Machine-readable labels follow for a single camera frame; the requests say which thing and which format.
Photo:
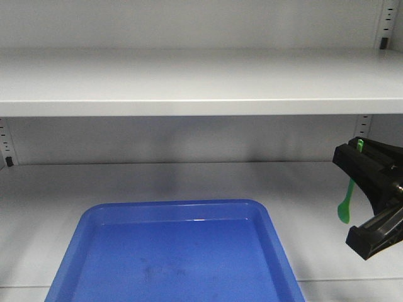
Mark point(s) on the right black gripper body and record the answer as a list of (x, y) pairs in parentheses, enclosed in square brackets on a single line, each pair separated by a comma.
[(381, 231)]

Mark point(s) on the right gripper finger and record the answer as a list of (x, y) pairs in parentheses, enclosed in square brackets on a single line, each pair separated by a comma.
[(381, 156), (380, 188)]

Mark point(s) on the green plastic spoon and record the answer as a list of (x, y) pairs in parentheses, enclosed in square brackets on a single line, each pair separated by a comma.
[(344, 206)]

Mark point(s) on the grey cabinet shelf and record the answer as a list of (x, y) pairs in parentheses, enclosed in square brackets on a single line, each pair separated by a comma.
[(94, 82)]

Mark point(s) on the blue plastic tray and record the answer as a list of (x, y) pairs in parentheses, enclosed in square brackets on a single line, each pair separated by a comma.
[(214, 250)]

